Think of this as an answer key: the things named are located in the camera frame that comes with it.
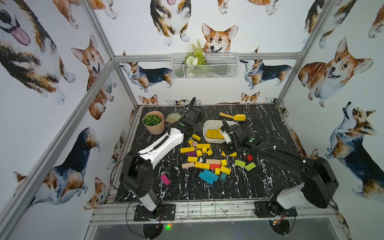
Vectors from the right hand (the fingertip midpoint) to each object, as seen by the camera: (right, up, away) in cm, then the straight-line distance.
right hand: (221, 146), depth 83 cm
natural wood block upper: (-4, -11, +6) cm, 13 cm away
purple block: (-17, -7, +11) cm, 22 cm away
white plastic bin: (-5, +11, +25) cm, 28 cm away
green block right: (+18, -13, +5) cm, 23 cm away
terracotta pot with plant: (-41, +13, +12) cm, 45 cm away
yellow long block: (-22, -5, +12) cm, 26 cm away
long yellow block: (+5, -2, -10) cm, 12 cm away
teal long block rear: (-6, -17, +2) cm, 18 cm away
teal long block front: (-9, -18, 0) cm, 20 cm away
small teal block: (+1, -17, +1) cm, 17 cm away
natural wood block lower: (-19, -13, +6) cm, 24 cm away
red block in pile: (-4, -13, +4) cm, 14 cm away
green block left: (+12, -12, +7) cm, 18 cm away
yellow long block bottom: (-10, -13, +5) cm, 17 cm away
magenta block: (-31, -19, 0) cm, 37 cm away
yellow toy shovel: (+15, +16, +30) cm, 37 cm away
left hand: (-13, +14, +3) cm, 19 cm away
